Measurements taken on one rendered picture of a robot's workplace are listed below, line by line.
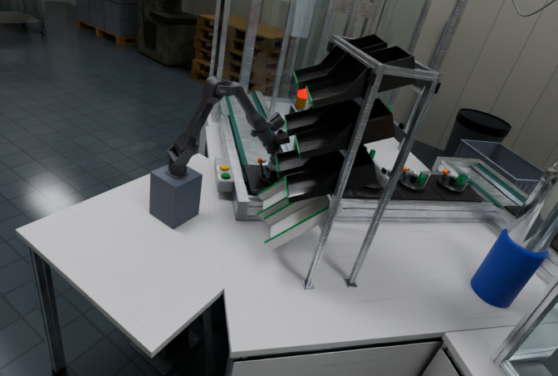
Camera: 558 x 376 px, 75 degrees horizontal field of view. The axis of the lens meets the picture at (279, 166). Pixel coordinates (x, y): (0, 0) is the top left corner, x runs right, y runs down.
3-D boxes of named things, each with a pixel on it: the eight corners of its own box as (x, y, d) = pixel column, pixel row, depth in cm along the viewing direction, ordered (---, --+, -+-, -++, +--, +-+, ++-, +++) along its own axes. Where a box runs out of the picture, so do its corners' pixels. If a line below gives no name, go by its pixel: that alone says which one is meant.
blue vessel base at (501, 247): (487, 309, 137) (525, 257, 124) (462, 277, 150) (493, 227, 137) (520, 306, 141) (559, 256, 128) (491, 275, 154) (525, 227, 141)
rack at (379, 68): (304, 290, 128) (377, 65, 89) (281, 222, 158) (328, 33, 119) (357, 287, 134) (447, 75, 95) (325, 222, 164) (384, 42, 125)
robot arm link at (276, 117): (256, 125, 144) (279, 107, 146) (247, 116, 150) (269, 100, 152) (266, 144, 153) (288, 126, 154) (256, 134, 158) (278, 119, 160)
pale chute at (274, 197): (263, 222, 136) (256, 214, 134) (263, 201, 147) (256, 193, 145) (328, 185, 129) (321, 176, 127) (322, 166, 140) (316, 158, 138)
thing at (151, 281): (16, 235, 128) (15, 229, 127) (198, 158, 198) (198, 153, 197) (151, 358, 100) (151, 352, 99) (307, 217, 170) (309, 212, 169)
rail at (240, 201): (235, 221, 153) (238, 199, 148) (218, 129, 227) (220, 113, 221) (247, 221, 155) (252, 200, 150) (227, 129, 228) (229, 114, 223)
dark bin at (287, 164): (278, 178, 127) (273, 159, 123) (276, 159, 138) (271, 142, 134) (357, 158, 124) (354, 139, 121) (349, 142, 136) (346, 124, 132)
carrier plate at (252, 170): (250, 197, 155) (251, 192, 154) (242, 167, 175) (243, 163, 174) (303, 198, 162) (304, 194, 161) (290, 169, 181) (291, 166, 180)
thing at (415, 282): (230, 358, 105) (231, 352, 103) (204, 130, 228) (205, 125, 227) (582, 323, 145) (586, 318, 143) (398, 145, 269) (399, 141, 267)
